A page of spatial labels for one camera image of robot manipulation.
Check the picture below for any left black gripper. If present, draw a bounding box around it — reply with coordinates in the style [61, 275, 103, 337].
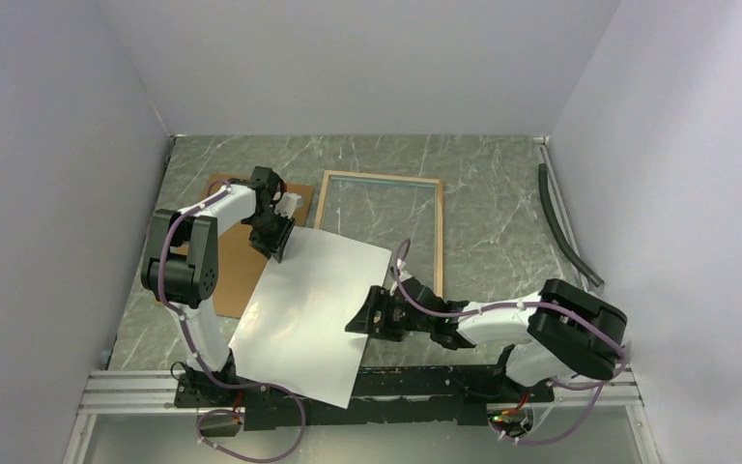
[247, 208, 297, 263]

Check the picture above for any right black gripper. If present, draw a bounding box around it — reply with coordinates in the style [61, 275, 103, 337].
[345, 284, 433, 341]

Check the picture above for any brown frame backing board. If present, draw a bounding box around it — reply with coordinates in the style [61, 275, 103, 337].
[140, 173, 315, 318]

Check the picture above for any hot air balloon photo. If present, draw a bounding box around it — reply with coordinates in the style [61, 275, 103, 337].
[229, 227, 391, 408]

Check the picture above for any blue wooden picture frame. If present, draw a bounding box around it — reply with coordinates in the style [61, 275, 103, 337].
[313, 169, 445, 299]

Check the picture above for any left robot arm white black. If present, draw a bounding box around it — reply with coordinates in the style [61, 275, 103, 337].
[140, 166, 303, 406]

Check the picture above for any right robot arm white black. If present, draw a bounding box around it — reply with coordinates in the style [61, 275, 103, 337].
[345, 272, 628, 401]

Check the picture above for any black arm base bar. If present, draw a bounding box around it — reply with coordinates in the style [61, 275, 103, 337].
[174, 364, 555, 431]

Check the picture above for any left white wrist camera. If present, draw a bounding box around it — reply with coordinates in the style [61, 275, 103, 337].
[273, 192, 304, 218]

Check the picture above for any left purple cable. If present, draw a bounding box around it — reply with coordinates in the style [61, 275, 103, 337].
[156, 179, 308, 462]

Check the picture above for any black corrugated hose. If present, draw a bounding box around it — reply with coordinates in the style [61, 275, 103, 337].
[537, 162, 605, 288]

